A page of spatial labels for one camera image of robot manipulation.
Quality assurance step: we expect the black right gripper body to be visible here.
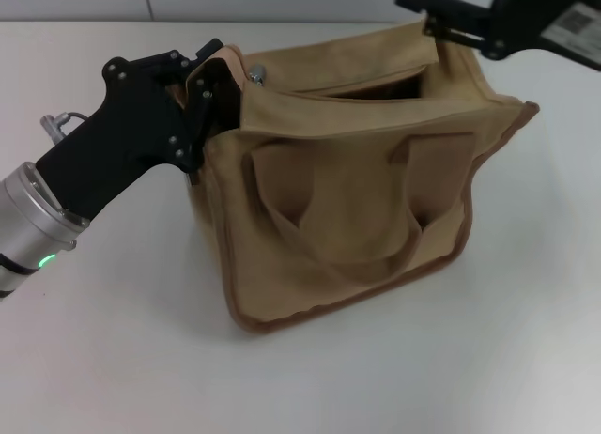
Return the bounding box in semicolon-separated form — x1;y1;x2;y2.
482;0;601;74

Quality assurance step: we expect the khaki canvas food bag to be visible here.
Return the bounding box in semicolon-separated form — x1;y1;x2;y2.
184;20;541;334

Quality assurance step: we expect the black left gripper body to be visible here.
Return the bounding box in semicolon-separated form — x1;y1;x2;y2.
34;50;208;220

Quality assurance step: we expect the left wrist cable with connector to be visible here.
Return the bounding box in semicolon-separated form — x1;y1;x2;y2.
39;111;89;140

